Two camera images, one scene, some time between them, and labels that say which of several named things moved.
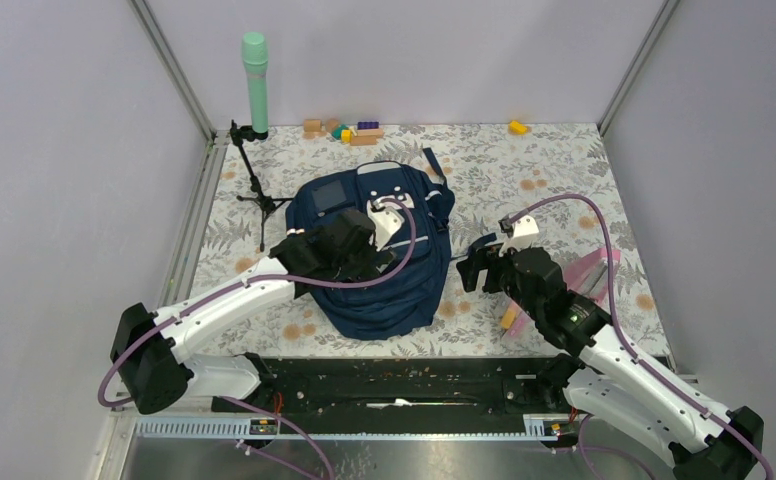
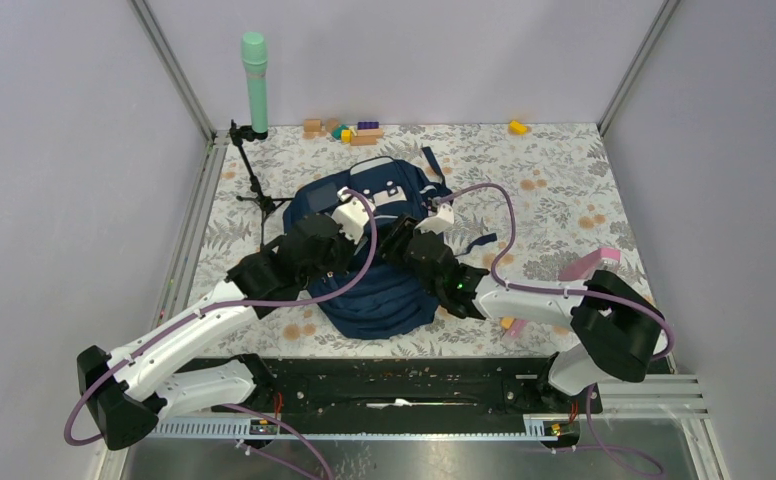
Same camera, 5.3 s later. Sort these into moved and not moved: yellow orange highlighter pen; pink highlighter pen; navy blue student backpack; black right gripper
Moved: black right gripper
Not moved: yellow orange highlighter pen; navy blue student backpack; pink highlighter pen
